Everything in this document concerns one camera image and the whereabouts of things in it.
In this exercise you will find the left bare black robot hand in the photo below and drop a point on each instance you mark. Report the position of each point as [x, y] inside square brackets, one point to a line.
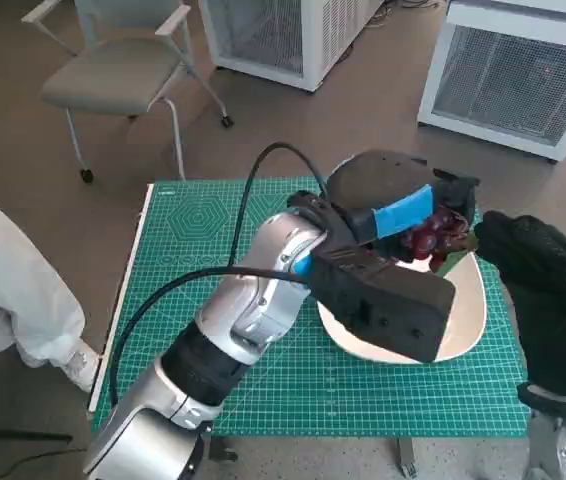
[378, 180]

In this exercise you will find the grey metal table leg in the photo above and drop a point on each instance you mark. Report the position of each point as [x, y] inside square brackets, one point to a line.
[407, 457]
[224, 447]

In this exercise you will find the green cutting mat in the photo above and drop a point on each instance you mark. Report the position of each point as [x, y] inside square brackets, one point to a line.
[338, 390]

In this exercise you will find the red toy grape bunch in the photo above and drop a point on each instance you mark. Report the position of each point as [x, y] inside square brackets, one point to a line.
[428, 240]

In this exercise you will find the black floor bar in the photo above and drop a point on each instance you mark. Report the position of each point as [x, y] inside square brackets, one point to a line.
[18, 435]

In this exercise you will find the white mesh cabinet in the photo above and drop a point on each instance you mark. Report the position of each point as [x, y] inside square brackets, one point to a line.
[313, 45]
[503, 85]

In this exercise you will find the grey chair with white frame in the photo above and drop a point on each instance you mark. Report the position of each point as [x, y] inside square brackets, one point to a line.
[108, 75]

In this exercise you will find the right black gloved robot hand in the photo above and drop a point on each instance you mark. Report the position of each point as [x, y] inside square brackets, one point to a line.
[538, 265]

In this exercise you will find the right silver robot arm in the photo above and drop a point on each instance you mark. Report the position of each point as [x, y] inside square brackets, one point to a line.
[548, 440]

